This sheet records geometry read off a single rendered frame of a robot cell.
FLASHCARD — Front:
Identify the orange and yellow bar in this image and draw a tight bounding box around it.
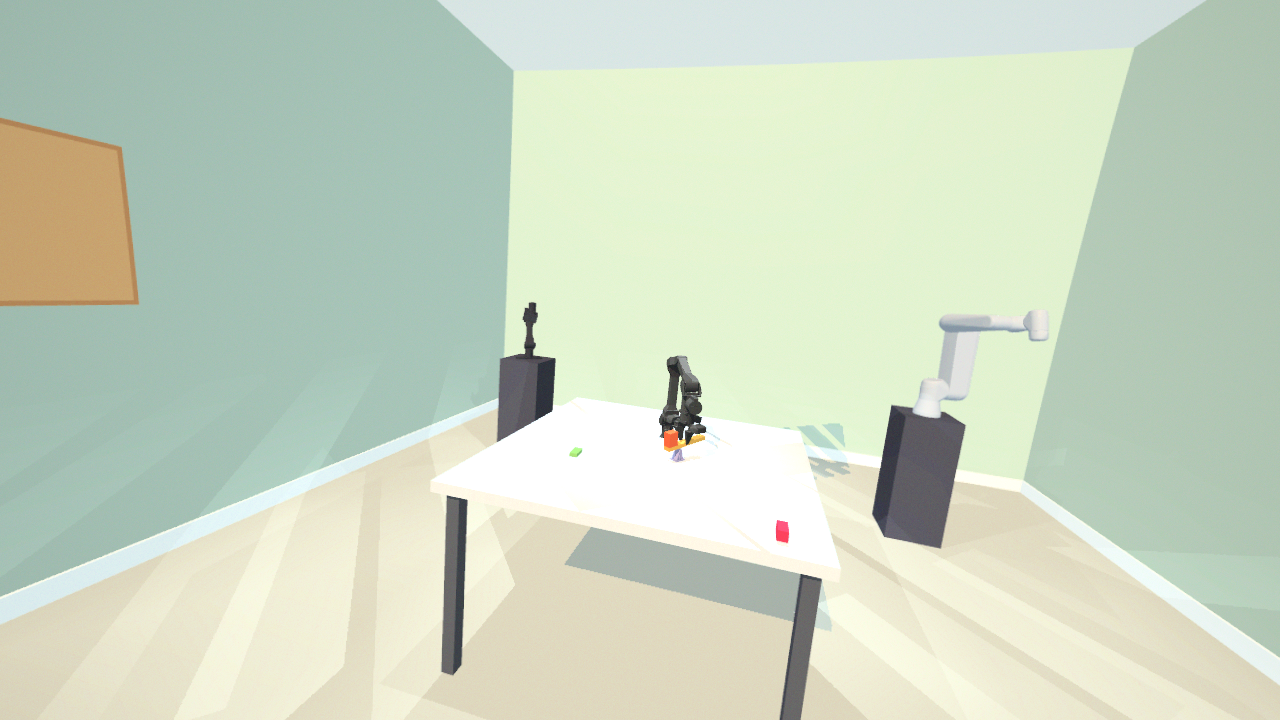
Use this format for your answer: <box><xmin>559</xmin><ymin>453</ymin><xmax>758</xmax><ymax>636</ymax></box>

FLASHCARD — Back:
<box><xmin>664</xmin><ymin>430</ymin><xmax>705</xmax><ymax>452</ymax></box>

